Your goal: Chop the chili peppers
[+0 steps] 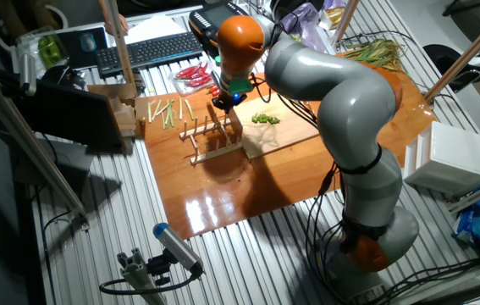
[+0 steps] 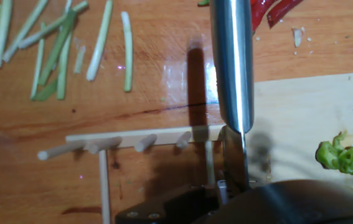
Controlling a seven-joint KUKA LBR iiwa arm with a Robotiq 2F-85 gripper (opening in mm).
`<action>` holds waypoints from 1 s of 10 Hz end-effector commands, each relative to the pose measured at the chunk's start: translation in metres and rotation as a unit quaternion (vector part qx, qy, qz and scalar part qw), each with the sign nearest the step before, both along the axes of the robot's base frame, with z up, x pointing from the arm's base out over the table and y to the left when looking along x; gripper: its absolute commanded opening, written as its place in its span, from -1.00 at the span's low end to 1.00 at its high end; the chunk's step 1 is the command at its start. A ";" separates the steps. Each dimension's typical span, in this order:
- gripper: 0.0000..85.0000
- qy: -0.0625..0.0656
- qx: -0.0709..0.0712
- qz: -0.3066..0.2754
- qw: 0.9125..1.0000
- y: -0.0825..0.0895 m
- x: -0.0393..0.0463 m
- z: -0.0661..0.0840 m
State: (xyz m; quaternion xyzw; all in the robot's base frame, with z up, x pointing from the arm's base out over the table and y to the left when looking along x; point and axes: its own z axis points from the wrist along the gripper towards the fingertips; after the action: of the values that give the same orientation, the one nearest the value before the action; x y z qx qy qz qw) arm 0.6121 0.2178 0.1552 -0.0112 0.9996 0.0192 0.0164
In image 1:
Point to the large varnished wooden board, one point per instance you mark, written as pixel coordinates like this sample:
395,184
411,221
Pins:
244,190

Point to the black office chair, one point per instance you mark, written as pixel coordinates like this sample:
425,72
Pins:
443,57

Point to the black rounded container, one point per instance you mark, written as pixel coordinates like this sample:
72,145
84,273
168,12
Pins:
290,5

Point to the white foam box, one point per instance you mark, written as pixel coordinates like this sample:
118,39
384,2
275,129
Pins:
455,156

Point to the clear plastic bag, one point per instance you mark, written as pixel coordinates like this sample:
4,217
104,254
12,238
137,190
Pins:
307,25

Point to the grey cylinder camera blue cap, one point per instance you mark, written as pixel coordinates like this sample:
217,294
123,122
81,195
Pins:
178,247

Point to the black flat monitor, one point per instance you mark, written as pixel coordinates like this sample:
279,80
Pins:
66,114

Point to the black mouse pad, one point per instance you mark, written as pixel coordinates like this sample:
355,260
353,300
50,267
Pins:
95,61

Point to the clear bag of red chilies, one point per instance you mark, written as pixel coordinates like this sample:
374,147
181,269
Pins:
191,76

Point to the steel cleaver knife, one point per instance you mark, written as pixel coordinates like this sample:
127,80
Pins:
234,125

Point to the orange black teach pendant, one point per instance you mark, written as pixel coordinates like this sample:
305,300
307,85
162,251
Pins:
205,21

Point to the long aluminium profile bar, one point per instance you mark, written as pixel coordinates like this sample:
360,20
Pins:
32,149

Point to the black camera clamp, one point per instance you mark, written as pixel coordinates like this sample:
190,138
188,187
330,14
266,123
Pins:
159,267

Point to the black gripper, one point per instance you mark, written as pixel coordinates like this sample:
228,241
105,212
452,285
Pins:
230,98

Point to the green chili pepper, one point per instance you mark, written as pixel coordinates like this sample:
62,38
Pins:
265,119

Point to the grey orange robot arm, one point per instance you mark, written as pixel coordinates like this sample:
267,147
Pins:
349,106

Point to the short aluminium profile post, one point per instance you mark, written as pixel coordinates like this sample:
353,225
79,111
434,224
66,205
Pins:
138,277

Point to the clear packet yellow contents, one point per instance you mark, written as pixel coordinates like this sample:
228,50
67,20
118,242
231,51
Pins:
332,17

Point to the wooden frame pole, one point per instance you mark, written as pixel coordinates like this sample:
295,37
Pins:
122,55
476,44
345,21

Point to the blue computer mouse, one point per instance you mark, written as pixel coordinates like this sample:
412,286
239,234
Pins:
87,42

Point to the red chili pepper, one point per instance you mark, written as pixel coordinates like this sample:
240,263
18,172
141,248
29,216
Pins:
212,87
215,92

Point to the black computer keyboard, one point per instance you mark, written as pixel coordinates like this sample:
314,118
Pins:
150,53

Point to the wooden peg dish rack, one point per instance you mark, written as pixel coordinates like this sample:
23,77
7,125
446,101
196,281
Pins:
216,153

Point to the light wooden cutting board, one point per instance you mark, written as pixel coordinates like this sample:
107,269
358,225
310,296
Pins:
282,140

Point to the green scallion stalk piece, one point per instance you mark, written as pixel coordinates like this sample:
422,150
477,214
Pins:
189,109
149,112
157,109
180,109
142,121
164,120
171,115
164,108

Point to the clear bag of green peppers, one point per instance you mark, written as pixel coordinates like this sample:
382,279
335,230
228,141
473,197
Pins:
49,51

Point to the white paper sheet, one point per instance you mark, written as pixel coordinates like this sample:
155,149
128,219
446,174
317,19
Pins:
150,29

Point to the person's bare hand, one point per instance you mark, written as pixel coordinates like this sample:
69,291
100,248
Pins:
124,25

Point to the grey cylindrical camera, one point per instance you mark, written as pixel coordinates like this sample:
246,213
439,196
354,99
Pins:
28,74

